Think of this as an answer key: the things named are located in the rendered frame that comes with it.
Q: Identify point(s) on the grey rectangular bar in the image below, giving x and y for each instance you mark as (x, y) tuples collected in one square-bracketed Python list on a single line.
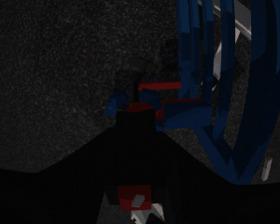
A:
[(266, 168)]

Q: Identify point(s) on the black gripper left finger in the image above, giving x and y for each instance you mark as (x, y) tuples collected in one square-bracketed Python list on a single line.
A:
[(67, 192)]

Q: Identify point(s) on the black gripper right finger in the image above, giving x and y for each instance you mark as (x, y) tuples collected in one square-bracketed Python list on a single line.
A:
[(196, 195)]

